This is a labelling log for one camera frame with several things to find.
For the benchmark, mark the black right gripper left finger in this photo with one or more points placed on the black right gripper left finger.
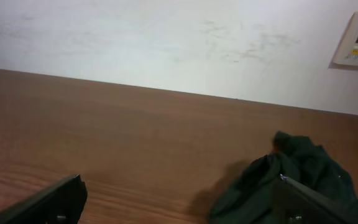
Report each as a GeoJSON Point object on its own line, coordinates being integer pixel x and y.
{"type": "Point", "coordinates": [60, 203]}

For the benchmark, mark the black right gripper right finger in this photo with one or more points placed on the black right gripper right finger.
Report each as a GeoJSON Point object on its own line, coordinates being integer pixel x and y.
{"type": "Point", "coordinates": [295, 203]}

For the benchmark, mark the dark green t-shirt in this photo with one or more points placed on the dark green t-shirt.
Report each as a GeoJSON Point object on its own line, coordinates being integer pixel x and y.
{"type": "Point", "coordinates": [249, 198]}

